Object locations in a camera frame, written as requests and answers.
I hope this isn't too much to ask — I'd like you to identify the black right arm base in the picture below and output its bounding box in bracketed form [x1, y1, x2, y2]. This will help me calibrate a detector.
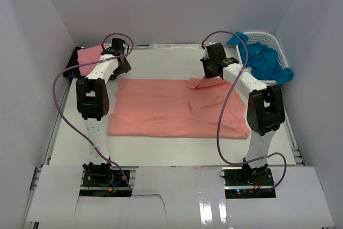
[219, 168, 276, 200]

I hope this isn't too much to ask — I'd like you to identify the white perforated plastic basket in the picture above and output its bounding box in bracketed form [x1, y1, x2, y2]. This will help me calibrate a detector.
[235, 32, 291, 85]

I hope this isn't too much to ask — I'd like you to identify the blue t-shirt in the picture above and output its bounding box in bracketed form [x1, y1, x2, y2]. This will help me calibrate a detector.
[226, 32, 294, 85]

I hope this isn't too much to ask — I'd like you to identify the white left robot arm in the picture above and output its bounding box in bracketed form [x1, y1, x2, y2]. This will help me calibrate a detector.
[76, 38, 131, 186]

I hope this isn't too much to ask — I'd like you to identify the folded black t-shirt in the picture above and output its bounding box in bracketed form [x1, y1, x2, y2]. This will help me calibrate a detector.
[63, 47, 81, 78]

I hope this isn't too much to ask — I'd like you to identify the white paper label sheet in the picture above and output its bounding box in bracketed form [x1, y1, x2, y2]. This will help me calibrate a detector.
[149, 43, 201, 50]

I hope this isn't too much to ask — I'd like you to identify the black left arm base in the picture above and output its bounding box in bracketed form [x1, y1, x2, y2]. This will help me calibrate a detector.
[79, 162, 132, 197]

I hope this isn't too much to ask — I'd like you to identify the folded pink t-shirt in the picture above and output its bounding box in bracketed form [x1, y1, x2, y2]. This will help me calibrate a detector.
[77, 45, 102, 76]

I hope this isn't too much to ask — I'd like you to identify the salmon pink t-shirt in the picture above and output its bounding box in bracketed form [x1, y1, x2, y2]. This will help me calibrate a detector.
[108, 77, 250, 139]

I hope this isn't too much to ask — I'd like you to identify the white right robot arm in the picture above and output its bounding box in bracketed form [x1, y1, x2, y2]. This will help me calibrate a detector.
[200, 43, 286, 186]

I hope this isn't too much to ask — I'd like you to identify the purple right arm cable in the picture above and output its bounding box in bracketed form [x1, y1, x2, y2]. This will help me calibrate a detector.
[201, 30, 287, 193]

